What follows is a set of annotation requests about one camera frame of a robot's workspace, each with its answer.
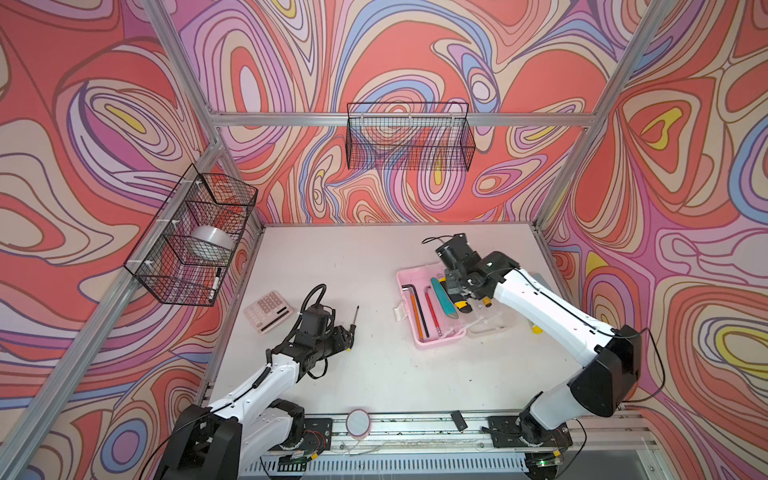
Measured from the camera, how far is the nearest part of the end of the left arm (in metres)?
0.62

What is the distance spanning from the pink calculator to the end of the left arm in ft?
0.65

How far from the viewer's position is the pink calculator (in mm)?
916
